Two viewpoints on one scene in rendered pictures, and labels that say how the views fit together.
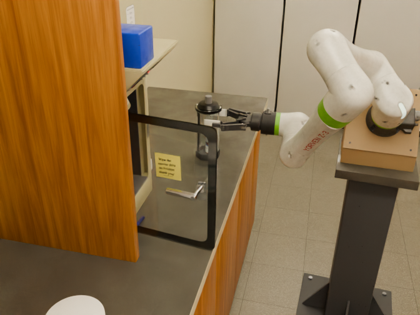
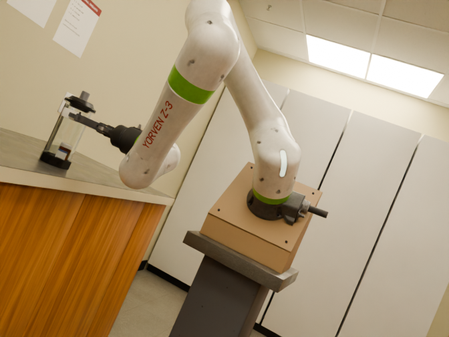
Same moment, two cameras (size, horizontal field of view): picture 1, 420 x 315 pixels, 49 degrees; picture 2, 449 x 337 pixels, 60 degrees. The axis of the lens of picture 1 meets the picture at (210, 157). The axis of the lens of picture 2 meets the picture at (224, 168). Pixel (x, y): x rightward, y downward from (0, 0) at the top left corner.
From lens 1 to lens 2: 109 cm
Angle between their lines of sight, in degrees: 31
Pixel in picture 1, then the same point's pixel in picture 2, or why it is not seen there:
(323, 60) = (194, 8)
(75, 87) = not seen: outside the picture
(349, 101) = (199, 36)
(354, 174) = (206, 243)
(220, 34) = (183, 195)
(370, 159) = (235, 238)
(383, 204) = (232, 311)
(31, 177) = not seen: outside the picture
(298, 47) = not seen: hidden behind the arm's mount
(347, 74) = (211, 15)
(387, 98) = (270, 142)
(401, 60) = (332, 281)
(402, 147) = (277, 236)
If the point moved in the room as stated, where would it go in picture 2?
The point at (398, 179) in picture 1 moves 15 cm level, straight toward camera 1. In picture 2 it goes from (257, 267) to (235, 267)
